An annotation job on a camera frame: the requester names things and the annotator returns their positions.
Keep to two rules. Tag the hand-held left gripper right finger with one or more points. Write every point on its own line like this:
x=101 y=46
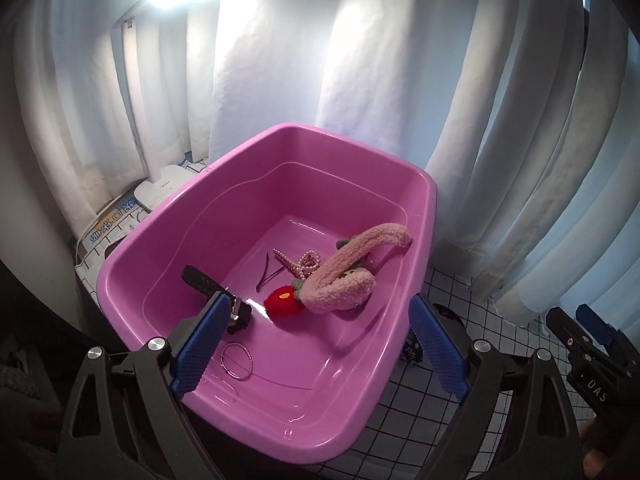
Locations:
x=437 y=350

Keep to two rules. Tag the person's right hand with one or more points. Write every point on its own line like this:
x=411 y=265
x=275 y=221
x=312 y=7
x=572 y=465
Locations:
x=592 y=445

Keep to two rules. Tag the cream thick curtain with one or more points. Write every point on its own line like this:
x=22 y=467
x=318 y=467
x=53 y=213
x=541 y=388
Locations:
x=525 y=135

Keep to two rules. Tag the small silver bangle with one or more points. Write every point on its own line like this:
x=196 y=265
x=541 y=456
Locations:
x=250 y=362

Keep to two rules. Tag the white desk lamp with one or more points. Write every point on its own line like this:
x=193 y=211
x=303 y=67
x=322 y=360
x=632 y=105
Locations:
x=165 y=182

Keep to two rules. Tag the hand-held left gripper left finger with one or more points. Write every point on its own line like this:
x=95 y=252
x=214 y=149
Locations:
x=200 y=350

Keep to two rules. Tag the blue white printed box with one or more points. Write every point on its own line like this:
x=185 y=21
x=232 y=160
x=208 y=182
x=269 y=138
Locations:
x=107 y=227

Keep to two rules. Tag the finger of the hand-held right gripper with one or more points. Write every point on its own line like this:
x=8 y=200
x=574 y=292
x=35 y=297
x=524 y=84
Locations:
x=560 y=322
x=592 y=321

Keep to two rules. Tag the pink knitted strawberry headband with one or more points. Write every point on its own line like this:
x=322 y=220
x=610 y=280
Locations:
x=340 y=270

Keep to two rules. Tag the sheer white curtain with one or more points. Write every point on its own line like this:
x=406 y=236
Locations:
x=280 y=60

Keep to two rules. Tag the pink plastic basin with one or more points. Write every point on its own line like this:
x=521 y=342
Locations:
x=225 y=200

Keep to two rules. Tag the black claw hair clip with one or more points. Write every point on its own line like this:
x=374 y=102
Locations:
x=197 y=277

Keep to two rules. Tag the black hair pin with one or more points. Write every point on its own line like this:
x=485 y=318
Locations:
x=265 y=280

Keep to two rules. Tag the black printed ribbon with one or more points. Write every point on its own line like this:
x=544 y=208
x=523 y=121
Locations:
x=411 y=350

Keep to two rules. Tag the pearl hair clip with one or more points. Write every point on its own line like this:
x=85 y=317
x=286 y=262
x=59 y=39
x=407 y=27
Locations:
x=310 y=260

